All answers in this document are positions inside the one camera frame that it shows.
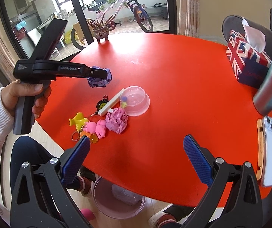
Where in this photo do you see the purple paper ball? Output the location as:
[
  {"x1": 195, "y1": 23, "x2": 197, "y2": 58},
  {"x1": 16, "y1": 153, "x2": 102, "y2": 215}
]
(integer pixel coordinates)
[{"x1": 86, "y1": 65, "x2": 113, "y2": 89}]

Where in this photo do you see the black retractable keychain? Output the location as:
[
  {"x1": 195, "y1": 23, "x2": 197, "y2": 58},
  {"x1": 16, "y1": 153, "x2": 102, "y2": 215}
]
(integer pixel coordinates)
[{"x1": 90, "y1": 95, "x2": 109, "y2": 117}]

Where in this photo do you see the white hook with black keychain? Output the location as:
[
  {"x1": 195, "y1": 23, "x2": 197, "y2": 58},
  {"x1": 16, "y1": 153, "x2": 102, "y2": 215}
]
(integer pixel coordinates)
[{"x1": 98, "y1": 89, "x2": 125, "y2": 116}]

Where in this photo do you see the orange turtle keychain charm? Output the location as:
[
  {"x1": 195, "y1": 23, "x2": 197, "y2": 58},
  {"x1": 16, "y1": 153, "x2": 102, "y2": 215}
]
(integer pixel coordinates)
[{"x1": 79, "y1": 131, "x2": 98, "y2": 144}]

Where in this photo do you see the clear round plastic cup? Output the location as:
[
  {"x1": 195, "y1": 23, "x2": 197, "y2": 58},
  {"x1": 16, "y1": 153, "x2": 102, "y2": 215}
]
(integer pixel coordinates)
[{"x1": 120, "y1": 86, "x2": 150, "y2": 117}]

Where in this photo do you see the yellow rubber toy keychain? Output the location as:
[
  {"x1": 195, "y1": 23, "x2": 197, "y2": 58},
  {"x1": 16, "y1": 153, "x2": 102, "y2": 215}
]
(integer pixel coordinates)
[{"x1": 69, "y1": 112, "x2": 89, "y2": 132}]

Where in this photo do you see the pink pig toy keychain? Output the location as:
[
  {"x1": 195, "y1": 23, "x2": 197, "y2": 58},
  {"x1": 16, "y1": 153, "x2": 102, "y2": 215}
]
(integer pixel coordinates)
[{"x1": 83, "y1": 120, "x2": 106, "y2": 139}]

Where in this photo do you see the pink paper ball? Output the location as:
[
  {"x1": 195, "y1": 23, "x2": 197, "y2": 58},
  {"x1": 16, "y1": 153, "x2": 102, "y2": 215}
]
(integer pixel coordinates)
[{"x1": 105, "y1": 107, "x2": 128, "y2": 134}]

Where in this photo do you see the pink trash bin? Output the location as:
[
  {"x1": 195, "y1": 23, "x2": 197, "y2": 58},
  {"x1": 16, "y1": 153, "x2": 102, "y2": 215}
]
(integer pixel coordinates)
[{"x1": 92, "y1": 177, "x2": 146, "y2": 219}]

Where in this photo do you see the person's left hand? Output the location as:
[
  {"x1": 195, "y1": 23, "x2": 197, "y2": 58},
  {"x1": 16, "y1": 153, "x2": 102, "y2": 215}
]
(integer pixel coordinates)
[{"x1": 1, "y1": 80, "x2": 52, "y2": 118}]

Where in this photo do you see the person's black shoe left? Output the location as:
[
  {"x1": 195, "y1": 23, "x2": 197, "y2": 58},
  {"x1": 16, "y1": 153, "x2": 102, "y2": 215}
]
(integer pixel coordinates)
[{"x1": 75, "y1": 166, "x2": 97, "y2": 199}]

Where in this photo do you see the person's black shoe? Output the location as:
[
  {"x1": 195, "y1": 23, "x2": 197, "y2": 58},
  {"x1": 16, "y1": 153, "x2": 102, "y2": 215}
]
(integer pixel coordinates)
[
  {"x1": 75, "y1": 166, "x2": 97, "y2": 199},
  {"x1": 148, "y1": 204, "x2": 194, "y2": 228}
]

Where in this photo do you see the white plastic chair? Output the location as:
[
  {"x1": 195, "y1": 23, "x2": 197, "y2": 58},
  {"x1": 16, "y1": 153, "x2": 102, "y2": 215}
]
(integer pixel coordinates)
[{"x1": 26, "y1": 28, "x2": 66, "y2": 55}]

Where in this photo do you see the potted succulent plant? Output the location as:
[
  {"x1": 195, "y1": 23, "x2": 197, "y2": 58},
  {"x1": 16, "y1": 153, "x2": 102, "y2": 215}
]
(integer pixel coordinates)
[{"x1": 88, "y1": 13, "x2": 115, "y2": 43}]

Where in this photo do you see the person's black shoe right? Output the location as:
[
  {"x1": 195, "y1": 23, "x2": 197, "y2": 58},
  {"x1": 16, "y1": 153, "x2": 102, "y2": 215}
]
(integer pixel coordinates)
[{"x1": 148, "y1": 204, "x2": 194, "y2": 228}]

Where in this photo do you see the white pink bicycle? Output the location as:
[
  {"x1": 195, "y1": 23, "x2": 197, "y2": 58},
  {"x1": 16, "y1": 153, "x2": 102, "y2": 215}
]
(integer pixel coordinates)
[{"x1": 70, "y1": 0, "x2": 154, "y2": 51}]

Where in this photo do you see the wooden phone stand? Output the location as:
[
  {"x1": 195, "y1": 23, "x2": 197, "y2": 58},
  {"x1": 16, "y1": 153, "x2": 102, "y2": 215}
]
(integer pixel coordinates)
[{"x1": 256, "y1": 119, "x2": 265, "y2": 181}]

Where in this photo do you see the red table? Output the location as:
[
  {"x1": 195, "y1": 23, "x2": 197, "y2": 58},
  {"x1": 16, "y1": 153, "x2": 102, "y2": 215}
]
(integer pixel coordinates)
[{"x1": 38, "y1": 32, "x2": 260, "y2": 206}]

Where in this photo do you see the beige curtain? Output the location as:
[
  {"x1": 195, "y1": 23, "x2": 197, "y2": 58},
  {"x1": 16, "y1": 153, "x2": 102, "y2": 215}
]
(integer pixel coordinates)
[{"x1": 178, "y1": 0, "x2": 200, "y2": 38}]

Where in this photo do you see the union jack tissue box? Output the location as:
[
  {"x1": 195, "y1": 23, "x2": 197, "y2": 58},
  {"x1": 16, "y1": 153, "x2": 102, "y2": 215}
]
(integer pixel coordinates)
[{"x1": 226, "y1": 18, "x2": 271, "y2": 89}]

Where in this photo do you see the grey sofa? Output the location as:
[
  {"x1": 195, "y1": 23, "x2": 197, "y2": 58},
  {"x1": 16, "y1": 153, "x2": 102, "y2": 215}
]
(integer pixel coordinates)
[{"x1": 222, "y1": 8, "x2": 272, "y2": 59}]

